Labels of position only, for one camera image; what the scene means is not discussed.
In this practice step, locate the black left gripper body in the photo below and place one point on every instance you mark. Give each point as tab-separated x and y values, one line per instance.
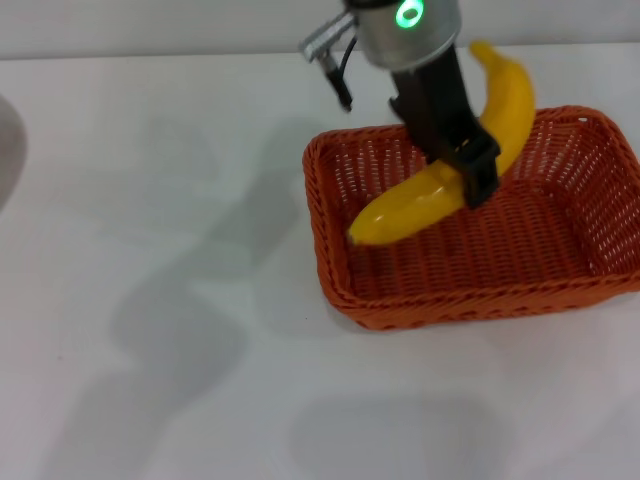
435	105

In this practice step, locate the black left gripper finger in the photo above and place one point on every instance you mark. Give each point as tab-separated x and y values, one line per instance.
481	170

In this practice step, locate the yellow banana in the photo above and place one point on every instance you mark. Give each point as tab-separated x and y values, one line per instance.
400	217

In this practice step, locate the orange woven plastic basket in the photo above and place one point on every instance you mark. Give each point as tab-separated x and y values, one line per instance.
475	265

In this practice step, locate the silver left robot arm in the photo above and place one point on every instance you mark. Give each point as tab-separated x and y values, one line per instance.
400	35

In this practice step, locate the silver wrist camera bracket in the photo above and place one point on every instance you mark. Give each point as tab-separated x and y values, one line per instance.
325	37

